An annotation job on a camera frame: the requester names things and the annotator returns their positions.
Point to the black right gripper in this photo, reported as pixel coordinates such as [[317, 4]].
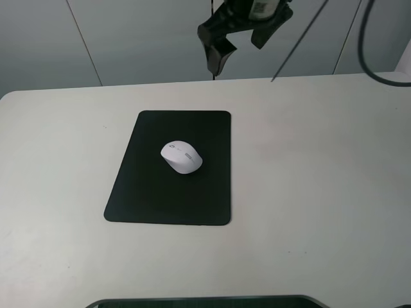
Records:
[[263, 18]]

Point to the white wireless computer mouse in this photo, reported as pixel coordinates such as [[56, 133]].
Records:
[[182, 157]]

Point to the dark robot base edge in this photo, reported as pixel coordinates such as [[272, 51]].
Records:
[[219, 301]]

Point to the black rectangular mouse pad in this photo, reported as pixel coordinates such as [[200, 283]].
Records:
[[148, 190]]

